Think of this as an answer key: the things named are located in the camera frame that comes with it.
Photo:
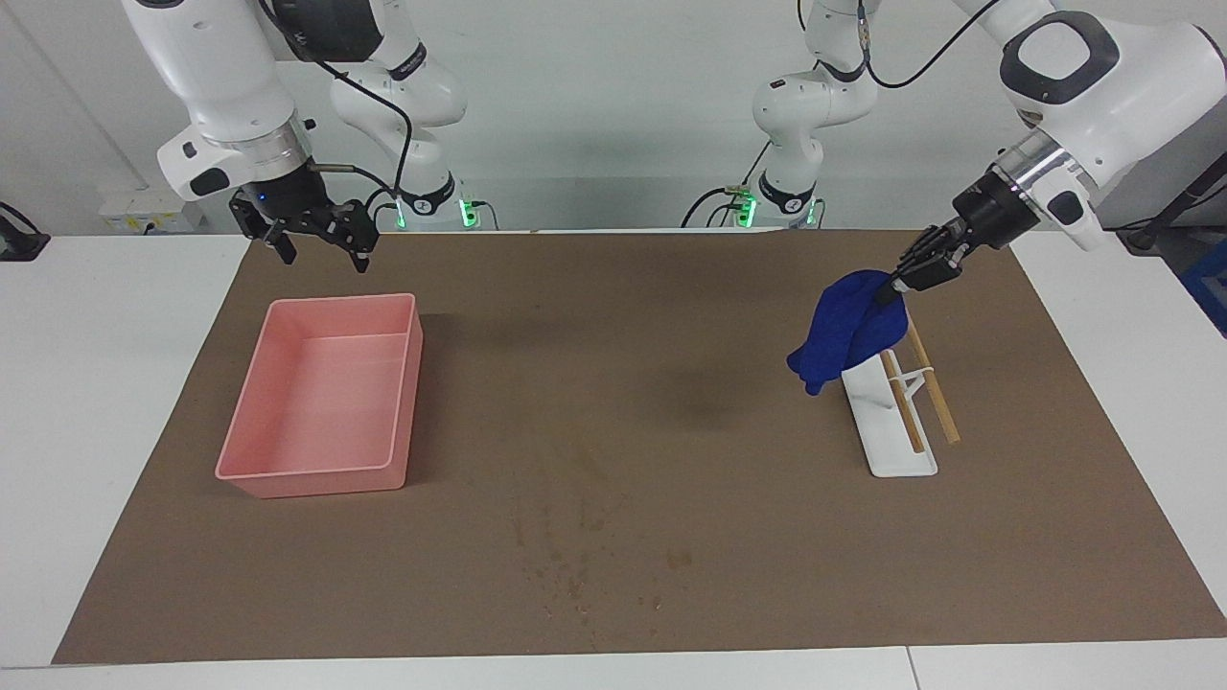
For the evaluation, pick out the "blue towel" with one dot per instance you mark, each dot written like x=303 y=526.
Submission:
x=844 y=326

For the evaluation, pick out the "black clamp mount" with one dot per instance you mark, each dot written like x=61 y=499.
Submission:
x=19 y=247

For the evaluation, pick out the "white wall socket box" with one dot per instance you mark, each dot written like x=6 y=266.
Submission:
x=144 y=213

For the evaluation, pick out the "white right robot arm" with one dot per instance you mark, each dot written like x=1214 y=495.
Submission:
x=220 y=77

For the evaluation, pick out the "blue crate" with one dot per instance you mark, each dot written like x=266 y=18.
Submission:
x=1210 y=287

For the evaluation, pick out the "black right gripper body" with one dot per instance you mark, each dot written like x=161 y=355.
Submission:
x=283 y=201

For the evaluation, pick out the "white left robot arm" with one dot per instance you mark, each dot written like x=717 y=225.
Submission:
x=1131 y=86

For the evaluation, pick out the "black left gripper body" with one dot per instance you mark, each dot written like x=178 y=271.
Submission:
x=992 y=216

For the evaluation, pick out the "short wooden rack rod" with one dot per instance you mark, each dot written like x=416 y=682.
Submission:
x=911 y=426

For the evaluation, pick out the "pink plastic bin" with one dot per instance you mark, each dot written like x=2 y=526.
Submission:
x=326 y=412

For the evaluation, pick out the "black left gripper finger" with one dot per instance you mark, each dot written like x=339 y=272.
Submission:
x=937 y=244
x=935 y=276

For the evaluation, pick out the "brown table mat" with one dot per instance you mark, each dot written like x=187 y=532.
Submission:
x=623 y=383

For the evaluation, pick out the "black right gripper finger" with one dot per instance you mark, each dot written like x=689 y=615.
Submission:
x=359 y=235
x=276 y=240

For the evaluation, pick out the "black stand with pole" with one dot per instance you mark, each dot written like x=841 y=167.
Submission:
x=1145 y=240

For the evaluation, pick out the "long wooden rack rod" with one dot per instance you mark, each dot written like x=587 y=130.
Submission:
x=939 y=407

